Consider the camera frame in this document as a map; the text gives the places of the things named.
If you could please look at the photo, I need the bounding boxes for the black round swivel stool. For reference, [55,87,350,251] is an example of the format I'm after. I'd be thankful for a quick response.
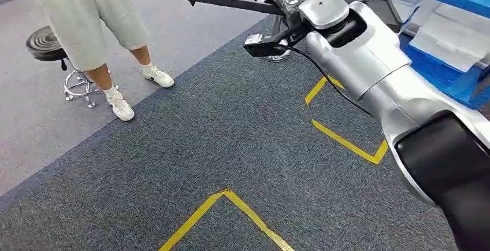
[25,25,120,109]

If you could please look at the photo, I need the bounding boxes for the black camera cable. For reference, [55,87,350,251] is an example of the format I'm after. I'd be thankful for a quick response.
[283,45,374,118]

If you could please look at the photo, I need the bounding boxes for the yellow floor tape square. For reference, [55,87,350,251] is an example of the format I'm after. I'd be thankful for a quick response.
[304,75,389,166]

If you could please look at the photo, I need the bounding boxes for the chrome stanchion base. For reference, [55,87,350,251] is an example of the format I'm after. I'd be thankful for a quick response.
[260,38,294,64]

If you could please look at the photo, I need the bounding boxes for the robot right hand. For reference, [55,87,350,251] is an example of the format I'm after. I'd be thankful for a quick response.
[270,0,350,31]

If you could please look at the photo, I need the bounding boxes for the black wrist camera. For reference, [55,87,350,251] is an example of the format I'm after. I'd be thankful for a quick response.
[243,21,315,58]

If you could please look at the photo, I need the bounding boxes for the person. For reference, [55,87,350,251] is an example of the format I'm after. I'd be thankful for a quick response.
[19,0,175,123]

